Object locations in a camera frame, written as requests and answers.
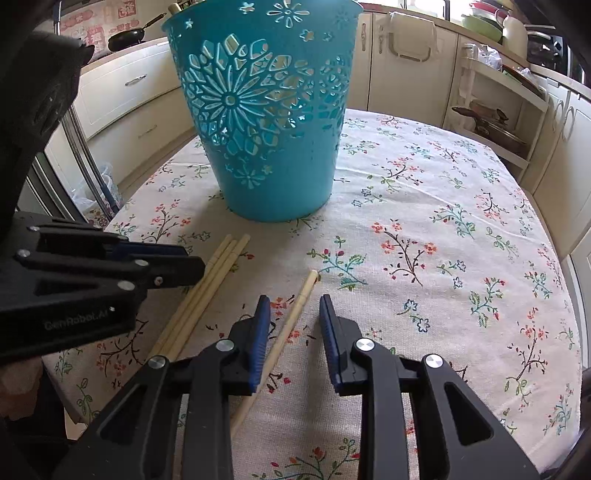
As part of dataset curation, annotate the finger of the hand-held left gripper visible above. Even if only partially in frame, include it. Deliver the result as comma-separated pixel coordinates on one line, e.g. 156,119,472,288
14,211,191,261
14,247,206,296

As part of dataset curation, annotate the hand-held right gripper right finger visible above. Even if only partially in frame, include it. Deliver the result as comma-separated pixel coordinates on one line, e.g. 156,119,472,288
320,294,541,480

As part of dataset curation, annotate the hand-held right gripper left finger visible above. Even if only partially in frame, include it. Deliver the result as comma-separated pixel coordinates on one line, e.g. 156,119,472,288
69,295,272,480

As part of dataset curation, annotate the bunch of wooden chopsticks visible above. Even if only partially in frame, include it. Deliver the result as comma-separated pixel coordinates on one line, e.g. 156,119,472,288
148,233,252,365

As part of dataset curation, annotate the teal perforated plastic basket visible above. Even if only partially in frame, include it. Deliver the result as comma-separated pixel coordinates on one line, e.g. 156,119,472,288
161,0,363,223

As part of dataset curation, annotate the person's left forearm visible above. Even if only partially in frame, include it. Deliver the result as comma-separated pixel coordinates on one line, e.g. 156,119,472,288
0,355,44,418

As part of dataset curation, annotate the clear plastic bag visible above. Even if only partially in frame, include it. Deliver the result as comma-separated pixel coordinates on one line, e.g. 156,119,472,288
71,161,122,217

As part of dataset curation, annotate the stainless steel refrigerator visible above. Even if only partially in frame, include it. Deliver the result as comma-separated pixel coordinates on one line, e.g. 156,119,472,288
18,111,93,222

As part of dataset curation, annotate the cream drawer cabinet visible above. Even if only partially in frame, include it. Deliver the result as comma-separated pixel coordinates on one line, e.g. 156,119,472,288
44,39,199,195

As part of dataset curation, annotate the black frying pan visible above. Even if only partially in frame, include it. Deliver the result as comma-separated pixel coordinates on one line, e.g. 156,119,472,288
107,14,167,52

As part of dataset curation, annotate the floral tablecloth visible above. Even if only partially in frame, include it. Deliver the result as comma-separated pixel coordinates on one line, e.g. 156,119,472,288
41,108,583,480

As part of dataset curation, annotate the person's dark clothing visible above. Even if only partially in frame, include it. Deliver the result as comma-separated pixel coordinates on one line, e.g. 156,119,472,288
0,411,70,480

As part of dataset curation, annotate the cream cabinet with doors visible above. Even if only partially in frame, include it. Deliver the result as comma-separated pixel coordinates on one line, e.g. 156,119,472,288
344,9,462,130

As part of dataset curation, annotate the pan with lid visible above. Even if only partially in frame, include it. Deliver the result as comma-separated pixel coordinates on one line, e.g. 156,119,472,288
451,99,529,155

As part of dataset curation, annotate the white shelf rack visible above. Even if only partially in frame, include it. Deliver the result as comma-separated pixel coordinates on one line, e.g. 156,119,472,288
443,44,550,169

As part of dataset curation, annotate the crumpled plastic bag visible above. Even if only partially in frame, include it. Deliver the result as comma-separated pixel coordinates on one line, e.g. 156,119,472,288
478,46,504,70

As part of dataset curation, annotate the green bowl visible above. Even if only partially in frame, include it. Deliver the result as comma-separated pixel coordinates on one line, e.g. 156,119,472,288
462,14,504,42

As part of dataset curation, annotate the white kettle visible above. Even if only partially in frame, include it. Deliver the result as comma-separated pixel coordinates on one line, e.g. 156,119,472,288
502,16,529,58

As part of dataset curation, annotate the chrome chair frame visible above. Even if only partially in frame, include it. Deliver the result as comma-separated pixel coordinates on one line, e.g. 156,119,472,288
53,0,122,217

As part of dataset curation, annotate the cream cabinet with curved handles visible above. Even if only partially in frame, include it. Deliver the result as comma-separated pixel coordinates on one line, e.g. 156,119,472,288
531,76,591,259

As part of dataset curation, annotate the white handled tray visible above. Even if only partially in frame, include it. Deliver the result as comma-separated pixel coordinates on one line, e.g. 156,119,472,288
385,11,439,61

